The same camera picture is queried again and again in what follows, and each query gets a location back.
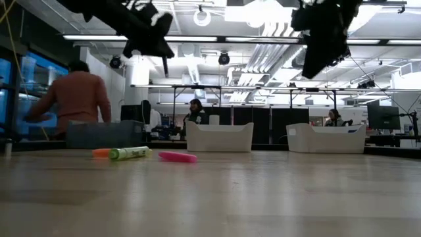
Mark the black computer monitor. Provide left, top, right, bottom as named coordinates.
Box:
left=367, top=100, right=401, bottom=130
left=120, top=104, right=144, bottom=122

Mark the light green highlighter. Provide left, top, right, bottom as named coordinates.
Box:
left=109, top=145, right=153, bottom=162

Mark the grey translucent plastic bin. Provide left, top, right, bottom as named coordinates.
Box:
left=66, top=120, right=145, bottom=149

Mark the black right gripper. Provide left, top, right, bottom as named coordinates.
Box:
left=291, top=0, right=351, bottom=80

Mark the white plastic bin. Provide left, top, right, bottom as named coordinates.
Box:
left=186, top=120, right=255, bottom=153
left=285, top=122, right=368, bottom=154

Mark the orange highlighter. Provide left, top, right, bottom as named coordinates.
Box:
left=92, top=147, right=114, bottom=159

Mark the pink highlighter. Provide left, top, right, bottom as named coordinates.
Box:
left=158, top=151, right=199, bottom=164

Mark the black partition panel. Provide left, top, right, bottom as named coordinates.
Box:
left=232, top=107, right=310, bottom=144

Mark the person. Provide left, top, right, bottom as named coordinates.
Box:
left=141, top=99, right=162, bottom=132
left=25, top=60, right=112, bottom=139
left=184, top=98, right=207, bottom=125
left=324, top=109, right=345, bottom=127

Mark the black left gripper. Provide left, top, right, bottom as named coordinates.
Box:
left=110, top=0, right=176, bottom=59

